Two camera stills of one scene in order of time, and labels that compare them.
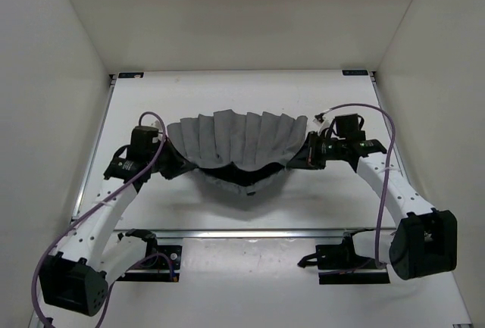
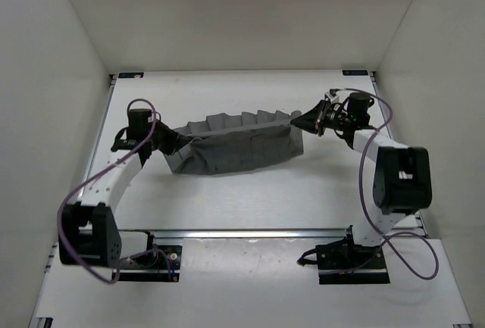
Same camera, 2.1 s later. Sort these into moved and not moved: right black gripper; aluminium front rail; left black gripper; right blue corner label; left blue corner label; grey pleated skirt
Moved: right black gripper; left black gripper; grey pleated skirt
Not moved: right blue corner label; aluminium front rail; left blue corner label
